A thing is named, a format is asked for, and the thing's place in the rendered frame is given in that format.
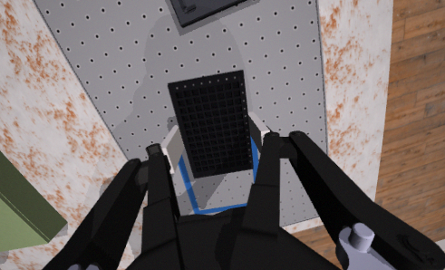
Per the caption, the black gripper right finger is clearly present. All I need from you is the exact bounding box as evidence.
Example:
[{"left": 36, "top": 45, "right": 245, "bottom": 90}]
[{"left": 230, "top": 112, "right": 445, "bottom": 270}]

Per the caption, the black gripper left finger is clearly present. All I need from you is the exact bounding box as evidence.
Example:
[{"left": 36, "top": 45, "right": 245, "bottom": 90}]
[{"left": 42, "top": 125, "right": 185, "bottom": 270}]

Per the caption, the blue tape outline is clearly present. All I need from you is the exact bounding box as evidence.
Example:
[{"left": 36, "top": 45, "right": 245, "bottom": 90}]
[{"left": 179, "top": 136, "right": 258, "bottom": 214}]

